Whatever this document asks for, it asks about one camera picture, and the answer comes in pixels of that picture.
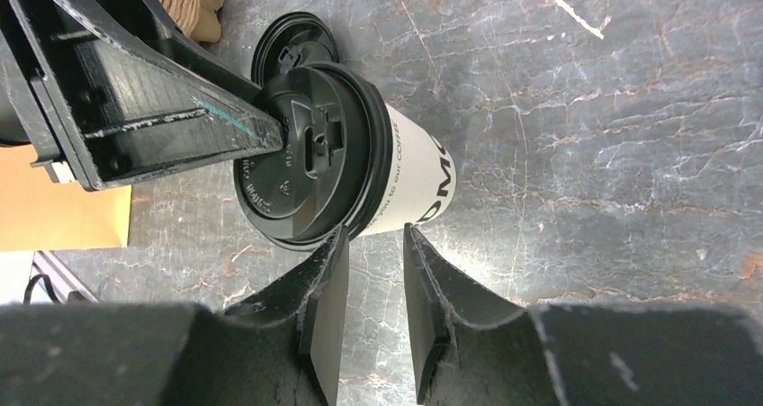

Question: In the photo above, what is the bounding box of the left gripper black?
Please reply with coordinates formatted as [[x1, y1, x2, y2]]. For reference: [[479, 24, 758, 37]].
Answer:
[[1, 0, 283, 191]]

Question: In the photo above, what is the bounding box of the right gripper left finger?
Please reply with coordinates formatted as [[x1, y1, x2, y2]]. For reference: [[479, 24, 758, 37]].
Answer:
[[1, 227, 349, 405]]

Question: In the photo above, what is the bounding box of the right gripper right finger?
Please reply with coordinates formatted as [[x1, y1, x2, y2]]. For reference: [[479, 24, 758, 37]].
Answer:
[[403, 225, 762, 405]]

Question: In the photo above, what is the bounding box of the black lid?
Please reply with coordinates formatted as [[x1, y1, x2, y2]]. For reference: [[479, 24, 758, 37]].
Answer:
[[250, 11, 341, 86], [233, 61, 392, 252]]

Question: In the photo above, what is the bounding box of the white paper cup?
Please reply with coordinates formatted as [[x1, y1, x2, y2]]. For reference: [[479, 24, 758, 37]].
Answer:
[[359, 104, 457, 237]]

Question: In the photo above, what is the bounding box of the cardboard cup carrier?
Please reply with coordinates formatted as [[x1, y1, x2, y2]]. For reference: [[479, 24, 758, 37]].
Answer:
[[158, 0, 226, 43]]

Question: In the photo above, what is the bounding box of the brown paper bag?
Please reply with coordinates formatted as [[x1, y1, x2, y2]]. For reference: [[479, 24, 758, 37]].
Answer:
[[1, 146, 132, 252]]

